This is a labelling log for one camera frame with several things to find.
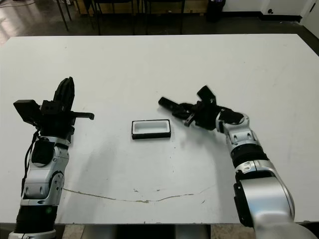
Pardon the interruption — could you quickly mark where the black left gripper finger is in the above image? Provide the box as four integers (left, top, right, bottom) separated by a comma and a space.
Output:
52, 78, 70, 111
63, 76, 75, 112

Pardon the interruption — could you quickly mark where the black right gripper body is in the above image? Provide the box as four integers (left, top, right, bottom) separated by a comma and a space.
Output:
183, 101, 224, 131

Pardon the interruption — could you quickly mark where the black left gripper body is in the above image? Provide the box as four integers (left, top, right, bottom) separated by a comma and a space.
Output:
36, 99, 96, 142

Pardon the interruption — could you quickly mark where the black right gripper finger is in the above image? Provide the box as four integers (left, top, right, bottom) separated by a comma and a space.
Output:
171, 109, 193, 120
178, 102, 199, 111

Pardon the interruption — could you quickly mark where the black camera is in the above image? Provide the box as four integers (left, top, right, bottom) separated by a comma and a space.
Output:
158, 97, 184, 116

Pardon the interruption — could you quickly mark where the black box with white insert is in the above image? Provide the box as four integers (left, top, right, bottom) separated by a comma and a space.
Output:
130, 119, 172, 141

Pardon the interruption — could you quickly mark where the black metal table leg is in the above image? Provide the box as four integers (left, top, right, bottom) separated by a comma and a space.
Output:
56, 0, 73, 32

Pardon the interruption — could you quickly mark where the black trash bin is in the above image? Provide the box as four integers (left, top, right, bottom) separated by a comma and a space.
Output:
206, 0, 227, 23

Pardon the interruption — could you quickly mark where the light wooden cabinet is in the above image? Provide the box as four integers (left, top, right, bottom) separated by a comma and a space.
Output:
99, 0, 209, 14

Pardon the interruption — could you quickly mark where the black metal chair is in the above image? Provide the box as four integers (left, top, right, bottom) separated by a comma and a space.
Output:
143, 0, 185, 35
92, 0, 137, 35

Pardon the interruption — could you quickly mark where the dark robot torso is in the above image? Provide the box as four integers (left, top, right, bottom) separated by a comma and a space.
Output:
116, 224, 175, 239

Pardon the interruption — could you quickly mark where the white door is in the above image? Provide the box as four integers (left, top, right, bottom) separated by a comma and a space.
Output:
300, 0, 319, 27

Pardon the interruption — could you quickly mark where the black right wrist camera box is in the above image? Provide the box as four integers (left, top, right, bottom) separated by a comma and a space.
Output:
196, 85, 216, 105

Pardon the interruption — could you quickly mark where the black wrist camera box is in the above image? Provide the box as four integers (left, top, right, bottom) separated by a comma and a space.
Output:
196, 85, 216, 105
12, 99, 42, 125

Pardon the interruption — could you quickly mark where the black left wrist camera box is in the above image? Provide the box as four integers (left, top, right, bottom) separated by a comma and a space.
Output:
12, 99, 42, 125

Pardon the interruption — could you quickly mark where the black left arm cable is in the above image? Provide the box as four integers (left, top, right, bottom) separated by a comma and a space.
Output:
21, 129, 42, 197

